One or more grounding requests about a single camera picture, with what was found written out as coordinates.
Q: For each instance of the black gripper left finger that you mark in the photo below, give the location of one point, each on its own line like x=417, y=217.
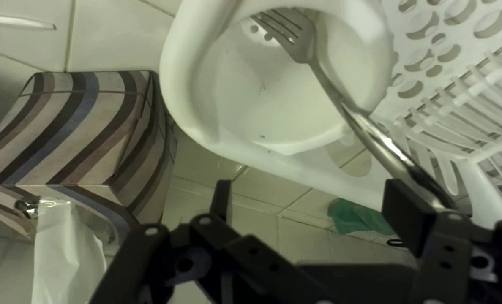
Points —
x=226, y=266

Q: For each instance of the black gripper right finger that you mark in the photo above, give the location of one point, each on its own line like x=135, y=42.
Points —
x=460, y=263

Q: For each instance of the white plastic dish rack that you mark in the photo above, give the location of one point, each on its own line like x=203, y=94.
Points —
x=444, y=101

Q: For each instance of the green sponge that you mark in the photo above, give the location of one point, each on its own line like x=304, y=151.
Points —
x=348, y=219

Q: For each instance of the striped tissue box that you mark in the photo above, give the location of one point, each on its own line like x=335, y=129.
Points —
x=84, y=158

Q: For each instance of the white utensil cup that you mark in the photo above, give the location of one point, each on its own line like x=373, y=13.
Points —
x=235, y=92

